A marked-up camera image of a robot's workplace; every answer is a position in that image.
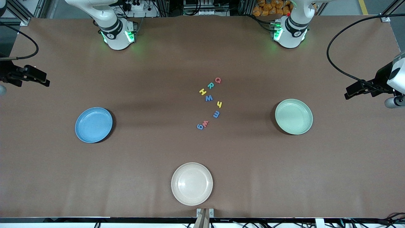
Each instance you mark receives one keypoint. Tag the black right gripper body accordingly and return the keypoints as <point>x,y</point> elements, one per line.
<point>7,71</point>

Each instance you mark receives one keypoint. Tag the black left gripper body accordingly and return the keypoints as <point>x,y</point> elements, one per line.
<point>380,78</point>

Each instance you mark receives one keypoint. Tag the yellow foam small h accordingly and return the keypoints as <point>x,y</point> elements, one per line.
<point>220,104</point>

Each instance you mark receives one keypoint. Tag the blue foam small m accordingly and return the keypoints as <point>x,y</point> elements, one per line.
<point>218,114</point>

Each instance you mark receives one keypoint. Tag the blue foam capital M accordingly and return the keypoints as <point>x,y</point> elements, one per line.
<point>208,98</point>

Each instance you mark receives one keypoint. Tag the teal foam letter R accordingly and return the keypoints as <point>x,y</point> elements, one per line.
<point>208,85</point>

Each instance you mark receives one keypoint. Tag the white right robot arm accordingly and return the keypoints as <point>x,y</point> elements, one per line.
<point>115,34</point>

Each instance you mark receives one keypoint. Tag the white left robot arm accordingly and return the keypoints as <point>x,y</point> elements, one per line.
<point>292,31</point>

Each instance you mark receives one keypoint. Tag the green plate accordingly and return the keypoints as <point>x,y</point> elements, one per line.
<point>293,116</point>

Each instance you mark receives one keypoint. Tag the blue plate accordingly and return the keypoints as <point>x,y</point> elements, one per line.
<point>93,125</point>

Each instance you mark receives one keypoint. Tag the beige plate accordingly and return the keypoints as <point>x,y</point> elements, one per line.
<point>191,183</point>

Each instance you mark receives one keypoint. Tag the orange packaged items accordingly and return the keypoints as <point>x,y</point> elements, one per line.
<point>267,8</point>

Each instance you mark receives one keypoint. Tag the white power strip with plugs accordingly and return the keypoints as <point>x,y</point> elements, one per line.
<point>142,13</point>

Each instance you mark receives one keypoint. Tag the brown table cover sheet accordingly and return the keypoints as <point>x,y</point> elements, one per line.
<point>158,142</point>

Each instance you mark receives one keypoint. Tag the yellow foam letter H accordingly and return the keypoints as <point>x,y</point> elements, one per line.
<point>202,92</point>

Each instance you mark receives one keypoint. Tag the red foam small w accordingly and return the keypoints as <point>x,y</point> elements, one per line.
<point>205,124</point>

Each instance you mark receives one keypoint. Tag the blue foam small g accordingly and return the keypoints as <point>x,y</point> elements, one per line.
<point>197,127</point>

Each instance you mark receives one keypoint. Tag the white socket strip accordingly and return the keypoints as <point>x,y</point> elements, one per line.
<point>205,12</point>

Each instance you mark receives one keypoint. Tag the aluminium frame profile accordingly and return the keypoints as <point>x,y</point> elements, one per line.
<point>385,19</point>
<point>25,21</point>

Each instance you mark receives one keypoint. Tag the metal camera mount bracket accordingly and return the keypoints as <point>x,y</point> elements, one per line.
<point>205,218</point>

